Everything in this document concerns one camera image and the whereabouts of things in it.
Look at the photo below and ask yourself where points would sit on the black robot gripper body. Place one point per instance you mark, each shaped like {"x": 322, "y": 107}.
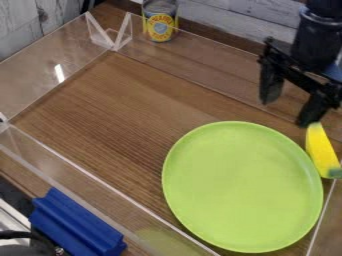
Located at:
{"x": 324, "y": 81}

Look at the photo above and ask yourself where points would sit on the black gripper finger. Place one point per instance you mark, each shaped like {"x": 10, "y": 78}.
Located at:
{"x": 269, "y": 84}
{"x": 314, "y": 109}

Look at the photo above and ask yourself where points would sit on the yellow toy banana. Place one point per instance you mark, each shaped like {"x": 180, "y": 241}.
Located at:
{"x": 320, "y": 152}

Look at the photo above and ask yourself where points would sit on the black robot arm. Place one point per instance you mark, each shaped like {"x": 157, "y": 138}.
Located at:
{"x": 307, "y": 62}

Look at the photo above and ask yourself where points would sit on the green round plate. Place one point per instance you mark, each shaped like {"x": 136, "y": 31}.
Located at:
{"x": 241, "y": 187}

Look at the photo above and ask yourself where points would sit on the yellow labelled tin can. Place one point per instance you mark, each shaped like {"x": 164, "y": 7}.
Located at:
{"x": 159, "y": 19}

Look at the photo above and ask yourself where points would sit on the blue plastic clamp block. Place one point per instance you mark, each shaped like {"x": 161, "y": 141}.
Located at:
{"x": 69, "y": 225}

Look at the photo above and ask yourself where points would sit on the clear acrylic corner bracket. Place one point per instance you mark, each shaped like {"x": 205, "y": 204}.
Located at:
{"x": 108, "y": 38}

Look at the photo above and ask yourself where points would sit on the clear acrylic barrier wall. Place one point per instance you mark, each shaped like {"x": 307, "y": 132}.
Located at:
{"x": 90, "y": 116}

